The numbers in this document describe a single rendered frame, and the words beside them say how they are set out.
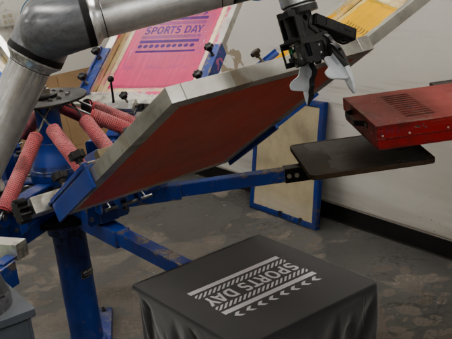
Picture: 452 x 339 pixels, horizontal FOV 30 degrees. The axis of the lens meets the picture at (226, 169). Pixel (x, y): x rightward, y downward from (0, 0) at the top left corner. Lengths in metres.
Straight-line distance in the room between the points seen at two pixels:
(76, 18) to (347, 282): 1.03
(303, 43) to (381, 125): 1.29
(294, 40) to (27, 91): 0.54
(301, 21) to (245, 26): 3.57
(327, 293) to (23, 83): 0.92
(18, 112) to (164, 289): 0.74
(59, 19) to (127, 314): 2.85
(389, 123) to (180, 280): 1.05
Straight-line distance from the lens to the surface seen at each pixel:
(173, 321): 2.16
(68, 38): 1.55
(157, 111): 1.77
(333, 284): 2.18
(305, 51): 1.71
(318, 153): 3.20
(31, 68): 1.69
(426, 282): 4.30
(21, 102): 1.71
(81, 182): 2.18
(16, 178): 2.79
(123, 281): 4.61
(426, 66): 4.29
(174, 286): 2.25
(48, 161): 3.02
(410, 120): 3.00
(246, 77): 1.83
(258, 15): 5.18
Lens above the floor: 1.92
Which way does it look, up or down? 18 degrees down
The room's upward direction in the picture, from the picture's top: 7 degrees counter-clockwise
